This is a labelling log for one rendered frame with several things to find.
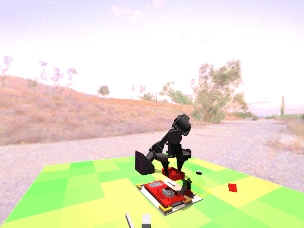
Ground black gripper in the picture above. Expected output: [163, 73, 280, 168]
[154, 141, 185, 176]

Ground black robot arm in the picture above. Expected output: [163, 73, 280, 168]
[146, 114, 191, 163]

